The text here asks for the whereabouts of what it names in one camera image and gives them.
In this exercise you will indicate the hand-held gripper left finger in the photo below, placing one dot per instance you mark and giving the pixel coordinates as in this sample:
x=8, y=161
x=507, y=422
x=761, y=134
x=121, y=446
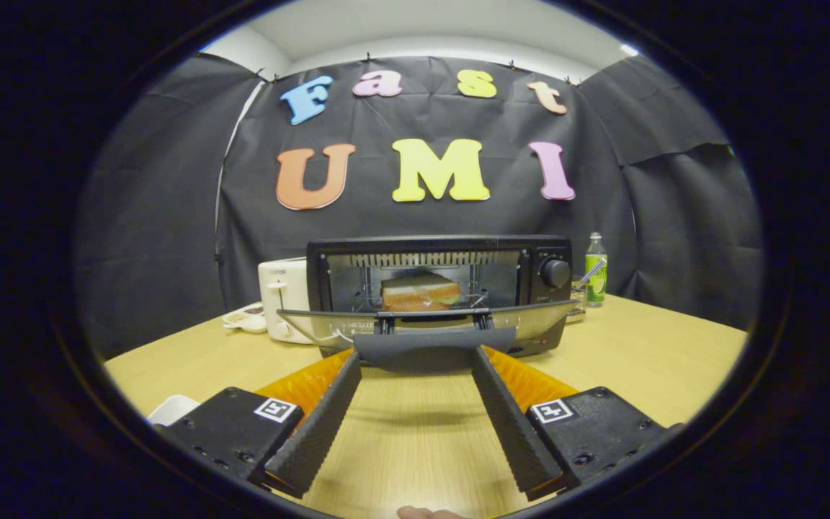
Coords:
x=325, y=425

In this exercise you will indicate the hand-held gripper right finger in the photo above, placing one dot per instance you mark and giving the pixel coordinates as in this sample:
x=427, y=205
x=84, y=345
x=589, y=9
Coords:
x=512, y=425

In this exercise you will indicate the black toaster oven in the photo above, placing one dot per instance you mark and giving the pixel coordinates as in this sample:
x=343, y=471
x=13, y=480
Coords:
x=429, y=349

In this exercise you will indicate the white bread sandwich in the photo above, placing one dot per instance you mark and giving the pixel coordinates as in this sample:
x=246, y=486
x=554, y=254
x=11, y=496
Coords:
x=418, y=292

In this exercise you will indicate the white pop-up toaster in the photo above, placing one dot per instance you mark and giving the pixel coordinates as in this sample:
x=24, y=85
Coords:
x=282, y=288

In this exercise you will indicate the small white condiment dish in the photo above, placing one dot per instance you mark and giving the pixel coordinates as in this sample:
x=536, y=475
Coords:
x=246, y=317

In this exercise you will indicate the white plate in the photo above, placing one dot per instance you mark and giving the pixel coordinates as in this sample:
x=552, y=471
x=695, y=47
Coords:
x=170, y=409

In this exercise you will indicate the green label bottle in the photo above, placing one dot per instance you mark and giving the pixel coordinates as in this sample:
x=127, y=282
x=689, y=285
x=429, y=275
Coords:
x=595, y=285

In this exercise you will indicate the striped straw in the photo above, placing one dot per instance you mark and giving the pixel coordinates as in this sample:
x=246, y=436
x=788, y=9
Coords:
x=594, y=270

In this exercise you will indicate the ceiling light panel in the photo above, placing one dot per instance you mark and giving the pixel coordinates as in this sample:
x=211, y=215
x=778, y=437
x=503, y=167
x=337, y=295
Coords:
x=629, y=50

